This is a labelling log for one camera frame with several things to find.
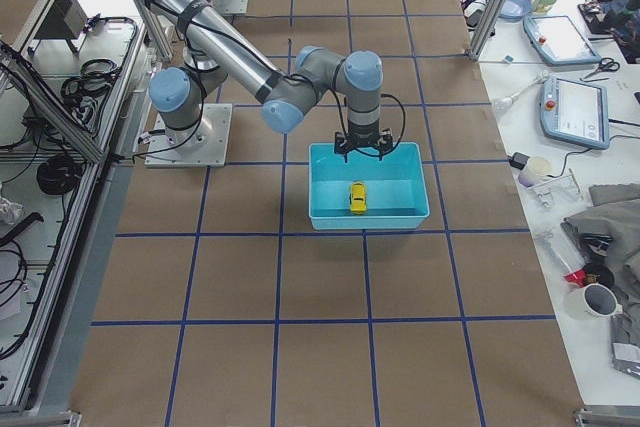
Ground lower teach pendant tablet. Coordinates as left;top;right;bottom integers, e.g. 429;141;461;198
539;76;610;150

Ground light blue plate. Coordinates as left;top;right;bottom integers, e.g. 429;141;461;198
499;0;532;22

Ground paper cup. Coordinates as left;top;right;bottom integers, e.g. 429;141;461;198
518;156;551;187

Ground scissors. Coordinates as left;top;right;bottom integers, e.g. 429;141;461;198
580;57;621;82

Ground white mug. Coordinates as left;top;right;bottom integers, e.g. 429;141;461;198
564;284;623;320

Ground upper teach pendant tablet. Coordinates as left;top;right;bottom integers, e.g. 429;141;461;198
522;15;601;66

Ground grey cloth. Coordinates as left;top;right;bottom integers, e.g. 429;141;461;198
561;183;639;302

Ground teach pendant tablet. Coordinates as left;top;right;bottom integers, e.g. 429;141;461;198
539;76;610;150
522;15;601;66

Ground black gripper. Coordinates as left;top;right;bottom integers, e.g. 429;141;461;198
334;124;395;163

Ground yellow toy beetle car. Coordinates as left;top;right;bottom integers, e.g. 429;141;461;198
349;181;367;215

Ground brown paper table cover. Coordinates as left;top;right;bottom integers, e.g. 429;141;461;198
70;0;581;426

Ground teal plastic storage bin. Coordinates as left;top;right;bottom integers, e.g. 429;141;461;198
308;142;430;230

